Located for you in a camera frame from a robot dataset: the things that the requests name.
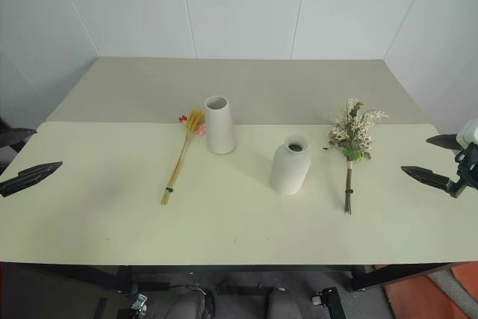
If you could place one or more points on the yellow dried wheat bouquet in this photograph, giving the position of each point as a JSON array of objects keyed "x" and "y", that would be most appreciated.
[{"x": 194, "y": 121}]

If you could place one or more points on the black metal base bracket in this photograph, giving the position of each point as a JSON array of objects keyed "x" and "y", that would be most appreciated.
[{"x": 333, "y": 302}]

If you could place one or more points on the rounded white bottle vase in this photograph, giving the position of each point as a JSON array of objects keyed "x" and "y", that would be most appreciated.
[{"x": 289, "y": 173}]

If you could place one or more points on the green and white flower bouquet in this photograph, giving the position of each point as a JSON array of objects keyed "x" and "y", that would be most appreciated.
[{"x": 353, "y": 136}]

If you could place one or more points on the black metal table frame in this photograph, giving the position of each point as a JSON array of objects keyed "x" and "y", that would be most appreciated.
[{"x": 392, "y": 274}]

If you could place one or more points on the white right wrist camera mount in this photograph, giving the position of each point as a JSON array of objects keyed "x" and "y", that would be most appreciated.
[{"x": 470, "y": 131}]

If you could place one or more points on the tall conical white vase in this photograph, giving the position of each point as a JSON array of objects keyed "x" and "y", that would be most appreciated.
[{"x": 220, "y": 132}]

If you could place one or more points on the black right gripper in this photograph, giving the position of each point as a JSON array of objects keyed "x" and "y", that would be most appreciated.
[{"x": 468, "y": 169}]

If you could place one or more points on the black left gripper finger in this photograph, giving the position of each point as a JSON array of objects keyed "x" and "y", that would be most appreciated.
[
  {"x": 26, "y": 179},
  {"x": 13, "y": 136}
]

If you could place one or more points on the silver caster wheel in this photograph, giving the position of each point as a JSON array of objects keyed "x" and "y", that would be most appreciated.
[
  {"x": 317, "y": 299},
  {"x": 139, "y": 302}
]

